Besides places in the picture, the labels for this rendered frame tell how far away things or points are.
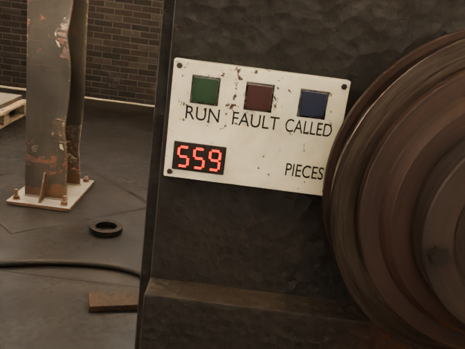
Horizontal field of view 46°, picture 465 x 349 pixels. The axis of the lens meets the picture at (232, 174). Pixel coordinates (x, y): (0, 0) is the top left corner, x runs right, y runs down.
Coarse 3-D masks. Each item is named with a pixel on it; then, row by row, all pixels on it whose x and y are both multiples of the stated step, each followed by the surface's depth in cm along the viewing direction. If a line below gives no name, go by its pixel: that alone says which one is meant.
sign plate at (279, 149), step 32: (192, 64) 79; (224, 64) 79; (224, 96) 80; (288, 96) 80; (192, 128) 82; (224, 128) 81; (256, 128) 81; (288, 128) 81; (320, 128) 81; (192, 160) 83; (224, 160) 83; (256, 160) 83; (288, 160) 83; (320, 160) 82; (320, 192) 84
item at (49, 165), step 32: (32, 0) 308; (64, 0) 308; (32, 32) 314; (64, 32) 310; (32, 64) 319; (64, 64) 318; (32, 96) 325; (64, 96) 324; (32, 128) 330; (64, 128) 327; (32, 160) 336; (64, 160) 335; (32, 192) 342; (64, 192) 342
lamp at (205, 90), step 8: (200, 80) 79; (208, 80) 79; (216, 80) 79; (200, 88) 79; (208, 88) 79; (216, 88) 79; (192, 96) 80; (200, 96) 80; (208, 96) 80; (216, 96) 80
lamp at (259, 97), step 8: (248, 88) 79; (256, 88) 79; (264, 88) 79; (272, 88) 79; (248, 96) 79; (256, 96) 79; (264, 96) 79; (248, 104) 80; (256, 104) 80; (264, 104) 80
